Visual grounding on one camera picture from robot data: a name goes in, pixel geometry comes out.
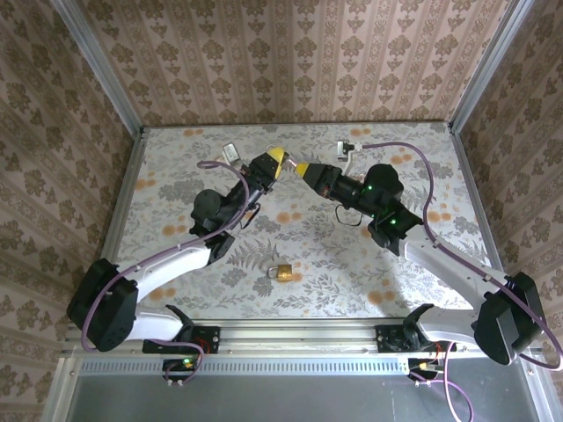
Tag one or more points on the small circuit board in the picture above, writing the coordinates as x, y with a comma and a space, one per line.
176, 365
415, 365

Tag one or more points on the aluminium side rail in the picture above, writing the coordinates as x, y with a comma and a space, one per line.
119, 220
484, 228

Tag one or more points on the aluminium front rail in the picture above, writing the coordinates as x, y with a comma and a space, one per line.
286, 336

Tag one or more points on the left small circuit board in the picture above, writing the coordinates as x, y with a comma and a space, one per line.
176, 365

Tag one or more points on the brass padlock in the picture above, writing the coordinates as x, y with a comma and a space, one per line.
286, 272

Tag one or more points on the left aluminium side rail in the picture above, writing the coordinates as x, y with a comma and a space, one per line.
119, 220

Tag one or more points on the right aluminium side rail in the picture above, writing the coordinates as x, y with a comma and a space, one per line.
484, 228

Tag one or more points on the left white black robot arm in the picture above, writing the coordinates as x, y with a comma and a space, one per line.
176, 268

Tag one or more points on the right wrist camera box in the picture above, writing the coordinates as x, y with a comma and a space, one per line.
343, 148

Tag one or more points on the right aluminium corner post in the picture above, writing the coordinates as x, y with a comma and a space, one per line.
488, 66

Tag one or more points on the left aluminium corner post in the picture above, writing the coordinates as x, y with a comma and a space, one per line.
102, 70

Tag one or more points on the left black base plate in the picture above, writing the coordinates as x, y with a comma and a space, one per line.
211, 340

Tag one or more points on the grey metal panel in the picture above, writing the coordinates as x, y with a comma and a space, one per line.
286, 400

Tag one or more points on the right small circuit board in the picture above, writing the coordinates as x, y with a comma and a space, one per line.
415, 365

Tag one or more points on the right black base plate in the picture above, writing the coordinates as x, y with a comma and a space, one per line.
387, 340

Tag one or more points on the aluminium corner post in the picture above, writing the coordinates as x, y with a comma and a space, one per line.
102, 70
488, 66

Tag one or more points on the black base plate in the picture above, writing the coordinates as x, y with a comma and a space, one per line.
211, 340
387, 340

